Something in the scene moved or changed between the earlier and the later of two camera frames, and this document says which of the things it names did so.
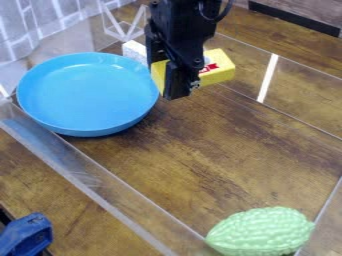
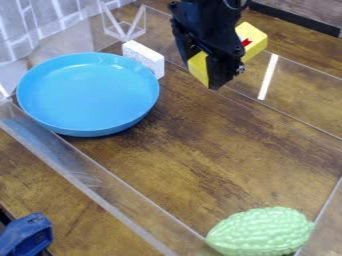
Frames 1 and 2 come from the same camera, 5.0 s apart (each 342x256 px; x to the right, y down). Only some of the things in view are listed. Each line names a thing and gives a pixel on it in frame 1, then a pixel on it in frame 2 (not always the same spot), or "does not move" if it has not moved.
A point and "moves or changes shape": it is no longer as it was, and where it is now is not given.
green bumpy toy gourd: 265,231 does not move
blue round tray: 88,93 does not move
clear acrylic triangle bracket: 123,30 does not move
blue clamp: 26,235 does not move
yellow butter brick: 218,69 moves or changes shape
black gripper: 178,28 to 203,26
